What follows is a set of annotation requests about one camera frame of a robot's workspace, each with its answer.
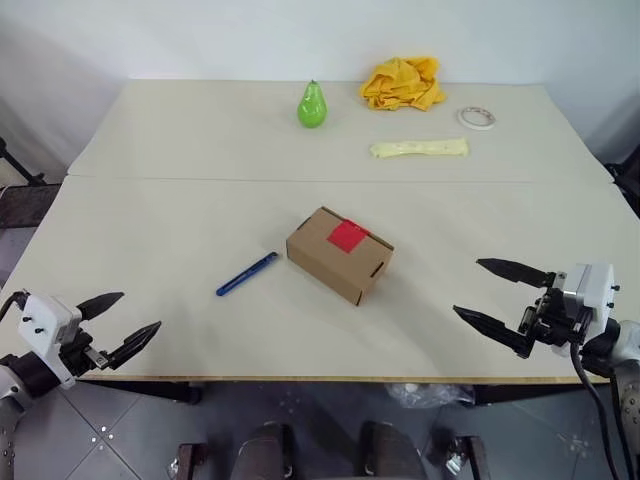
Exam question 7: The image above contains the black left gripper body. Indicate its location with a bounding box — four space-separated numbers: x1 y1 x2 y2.
57 324 111 380

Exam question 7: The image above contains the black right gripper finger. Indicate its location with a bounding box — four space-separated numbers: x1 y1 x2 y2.
475 257 557 289
451 304 535 359

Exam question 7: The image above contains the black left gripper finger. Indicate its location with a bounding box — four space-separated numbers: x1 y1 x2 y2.
102 320 163 371
75 291 126 322

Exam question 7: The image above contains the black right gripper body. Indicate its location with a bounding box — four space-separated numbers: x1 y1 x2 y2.
519 272 595 352

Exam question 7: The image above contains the blue pen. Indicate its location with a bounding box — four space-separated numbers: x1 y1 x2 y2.
215 252 279 297

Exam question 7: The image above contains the brown cardboard box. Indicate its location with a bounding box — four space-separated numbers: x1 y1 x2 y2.
285 205 395 307

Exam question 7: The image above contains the clear plastic bag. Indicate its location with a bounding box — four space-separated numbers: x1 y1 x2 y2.
384 382 476 409

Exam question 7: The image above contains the black metal stand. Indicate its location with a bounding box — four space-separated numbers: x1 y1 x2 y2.
0 137 64 229

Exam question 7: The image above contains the dark brown foot block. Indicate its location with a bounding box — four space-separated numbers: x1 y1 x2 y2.
177 442 209 480

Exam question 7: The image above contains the pale yellow rubber strip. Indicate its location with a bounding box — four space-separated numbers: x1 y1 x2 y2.
369 137 472 161

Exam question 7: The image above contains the white tape roll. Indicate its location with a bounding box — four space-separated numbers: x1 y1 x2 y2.
457 105 497 132

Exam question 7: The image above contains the dark rounded shape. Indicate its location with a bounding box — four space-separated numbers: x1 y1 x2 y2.
232 422 294 480
359 421 426 480

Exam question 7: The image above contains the red tape strip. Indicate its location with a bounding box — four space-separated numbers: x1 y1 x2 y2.
327 218 372 254

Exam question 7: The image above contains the crumpled yellow cloth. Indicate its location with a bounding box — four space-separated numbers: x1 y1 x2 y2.
359 56 448 113

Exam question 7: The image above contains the green pear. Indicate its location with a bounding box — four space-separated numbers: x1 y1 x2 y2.
296 78 329 130

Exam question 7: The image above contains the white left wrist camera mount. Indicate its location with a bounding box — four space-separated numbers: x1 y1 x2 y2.
18 294 84 390

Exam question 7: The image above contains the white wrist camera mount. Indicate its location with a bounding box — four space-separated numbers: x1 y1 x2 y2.
562 261 622 327
18 294 84 390

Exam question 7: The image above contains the black table frame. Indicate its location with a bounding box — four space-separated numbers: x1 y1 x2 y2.
77 379 614 407

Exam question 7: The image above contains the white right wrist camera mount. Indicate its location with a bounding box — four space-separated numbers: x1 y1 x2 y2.
562 261 622 327

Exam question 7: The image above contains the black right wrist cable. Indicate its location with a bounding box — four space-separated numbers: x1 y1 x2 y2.
568 327 629 480

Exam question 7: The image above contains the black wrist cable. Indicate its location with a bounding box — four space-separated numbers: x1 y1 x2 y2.
0 288 29 321
568 327 629 480

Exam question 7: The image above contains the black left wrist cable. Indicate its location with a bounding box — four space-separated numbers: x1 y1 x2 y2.
0 288 29 321

